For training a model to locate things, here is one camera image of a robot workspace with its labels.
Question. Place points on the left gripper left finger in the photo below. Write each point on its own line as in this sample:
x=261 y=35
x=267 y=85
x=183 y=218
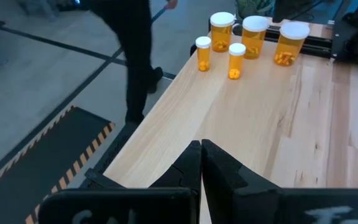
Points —
x=188 y=174

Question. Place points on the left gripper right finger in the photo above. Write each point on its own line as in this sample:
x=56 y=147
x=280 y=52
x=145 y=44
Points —
x=219 y=174

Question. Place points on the small orange pill bottle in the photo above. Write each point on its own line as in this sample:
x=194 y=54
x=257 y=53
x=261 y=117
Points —
x=236 y=62

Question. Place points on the two bottles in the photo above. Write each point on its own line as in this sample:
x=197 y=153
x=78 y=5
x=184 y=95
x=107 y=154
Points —
x=203 y=56

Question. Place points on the large orange pill bottle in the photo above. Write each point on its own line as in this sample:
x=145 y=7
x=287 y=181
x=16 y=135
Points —
x=253 y=40
x=222 y=34
x=289 y=46

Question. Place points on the person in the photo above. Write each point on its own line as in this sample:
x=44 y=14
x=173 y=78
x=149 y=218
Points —
x=135 y=46

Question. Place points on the black hazard-striped floor mat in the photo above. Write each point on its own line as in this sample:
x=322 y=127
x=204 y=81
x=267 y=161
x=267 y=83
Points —
x=42 y=155

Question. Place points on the thin dark pole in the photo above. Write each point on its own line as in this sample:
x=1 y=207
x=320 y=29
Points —
x=158 y=15

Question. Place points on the black perforated bracket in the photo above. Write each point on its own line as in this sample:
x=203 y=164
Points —
x=117 y=146

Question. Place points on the black aluminium rig frame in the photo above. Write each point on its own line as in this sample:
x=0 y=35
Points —
x=317 y=51

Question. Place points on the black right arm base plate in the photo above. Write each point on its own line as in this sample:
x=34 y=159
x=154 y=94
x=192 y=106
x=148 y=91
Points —
x=340 y=46

